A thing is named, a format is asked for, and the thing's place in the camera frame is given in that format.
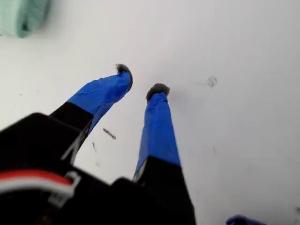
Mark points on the green t-shirt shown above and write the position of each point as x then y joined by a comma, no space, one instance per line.
21,16

